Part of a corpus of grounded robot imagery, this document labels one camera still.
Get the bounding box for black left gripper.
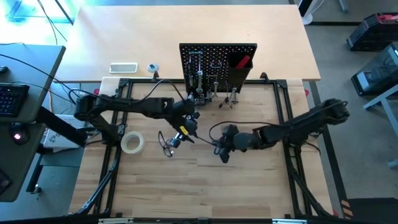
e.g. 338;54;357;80
173;102;200;144

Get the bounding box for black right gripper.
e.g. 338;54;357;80
213;124;250;164

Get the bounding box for clear safety glasses black frame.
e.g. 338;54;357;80
157;130;175;158

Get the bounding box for black wire stripper pliers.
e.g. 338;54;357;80
185;58;196;87

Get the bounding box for white masking tape roll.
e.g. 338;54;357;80
120;131;146;156

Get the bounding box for red utility knife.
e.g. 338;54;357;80
235;55;251;69

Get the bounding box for long double prong peg hook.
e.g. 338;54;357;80
225;81;239;105

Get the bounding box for double prong metal peg hook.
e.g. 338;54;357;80
188;50;203;75

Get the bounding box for black pegboard socket shelf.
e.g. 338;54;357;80
193;92;208;106

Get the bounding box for black plastic pegboard bin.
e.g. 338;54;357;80
228;52;254;91

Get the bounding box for black metal pegboard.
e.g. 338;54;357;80
179;42;258;94

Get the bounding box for white rectangular tray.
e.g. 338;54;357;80
109;62;139;75

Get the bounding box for silver aluminium extrusion bar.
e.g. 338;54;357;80
98;217;134;224

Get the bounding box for light wooden table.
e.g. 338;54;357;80
55;4;322;82

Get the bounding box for white box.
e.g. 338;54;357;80
42;113;91;150

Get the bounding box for white round stand base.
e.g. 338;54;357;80
298;0;325;26

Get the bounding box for black computer mouse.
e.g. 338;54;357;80
9;123;29;146

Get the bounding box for black box with clear lid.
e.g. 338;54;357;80
350;42;398;96

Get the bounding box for grey metal table legs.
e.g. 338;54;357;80
363;83;398;170

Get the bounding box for dark grey desk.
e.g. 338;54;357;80
0;43;67;203

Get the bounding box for black keyboard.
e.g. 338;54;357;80
0;83;30;118

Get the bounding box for black crate with red lid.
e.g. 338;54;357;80
345;11;398;52

